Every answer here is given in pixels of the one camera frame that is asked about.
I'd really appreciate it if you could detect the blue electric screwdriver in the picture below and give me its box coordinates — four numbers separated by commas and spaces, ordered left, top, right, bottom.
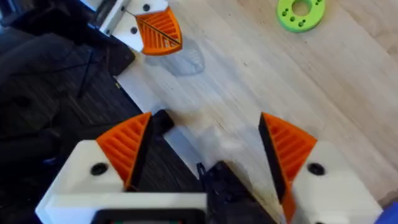
374, 201, 398, 224

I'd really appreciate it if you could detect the large black mounting bracket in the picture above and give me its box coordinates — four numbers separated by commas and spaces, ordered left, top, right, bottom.
196, 160, 276, 224

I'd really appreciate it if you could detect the green disc with holes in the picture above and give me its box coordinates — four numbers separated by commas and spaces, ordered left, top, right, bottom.
276, 0, 326, 34

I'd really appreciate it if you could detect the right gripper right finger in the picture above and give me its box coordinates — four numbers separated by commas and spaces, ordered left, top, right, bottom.
258, 112, 384, 224

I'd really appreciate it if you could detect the small black mounting bracket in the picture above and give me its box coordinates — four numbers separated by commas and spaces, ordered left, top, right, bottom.
151, 108, 175, 136

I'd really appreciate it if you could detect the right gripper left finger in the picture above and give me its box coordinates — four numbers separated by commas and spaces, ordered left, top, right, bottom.
52, 111, 154, 195

